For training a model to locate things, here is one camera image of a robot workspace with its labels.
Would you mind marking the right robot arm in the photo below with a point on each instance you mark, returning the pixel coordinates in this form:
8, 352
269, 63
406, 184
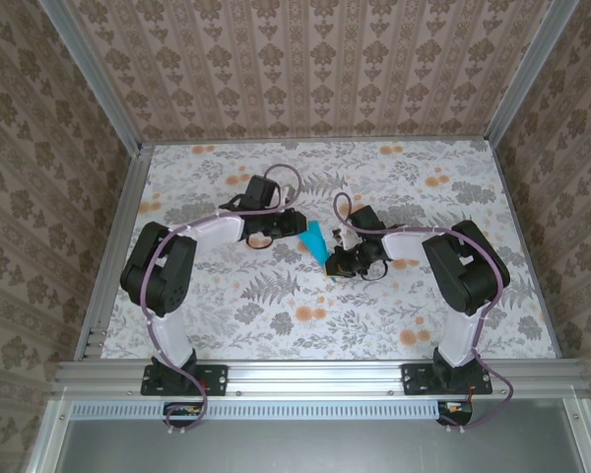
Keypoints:
468, 271

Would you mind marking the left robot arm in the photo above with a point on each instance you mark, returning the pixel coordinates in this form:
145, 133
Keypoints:
162, 276

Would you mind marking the floral table cover sheet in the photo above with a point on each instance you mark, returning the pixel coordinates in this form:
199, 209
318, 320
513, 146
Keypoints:
276, 335

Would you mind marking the grey metal panel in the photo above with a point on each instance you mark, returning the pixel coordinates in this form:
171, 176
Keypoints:
315, 448

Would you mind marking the black connector board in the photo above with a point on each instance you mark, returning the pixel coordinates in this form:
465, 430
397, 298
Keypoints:
460, 418
177, 419

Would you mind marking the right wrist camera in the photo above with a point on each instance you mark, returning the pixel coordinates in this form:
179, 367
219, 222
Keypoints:
347, 239

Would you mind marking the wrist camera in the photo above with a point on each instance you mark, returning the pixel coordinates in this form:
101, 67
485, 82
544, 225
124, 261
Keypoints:
347, 239
286, 190

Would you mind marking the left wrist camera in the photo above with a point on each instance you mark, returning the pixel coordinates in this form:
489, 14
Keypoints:
286, 190

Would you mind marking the thin aluminium rail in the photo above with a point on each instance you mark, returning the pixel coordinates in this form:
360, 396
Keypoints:
315, 142

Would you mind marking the wide aluminium frame rail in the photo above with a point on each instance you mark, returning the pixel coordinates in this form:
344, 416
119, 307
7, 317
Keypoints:
315, 377

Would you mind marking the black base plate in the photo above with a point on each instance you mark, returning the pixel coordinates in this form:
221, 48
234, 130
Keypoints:
216, 379
413, 379

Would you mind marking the sloping aluminium side rail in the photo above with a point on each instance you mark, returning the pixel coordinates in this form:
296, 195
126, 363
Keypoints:
122, 222

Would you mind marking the aluminium frame post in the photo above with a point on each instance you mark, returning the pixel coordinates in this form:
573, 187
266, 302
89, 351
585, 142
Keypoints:
528, 74
96, 74

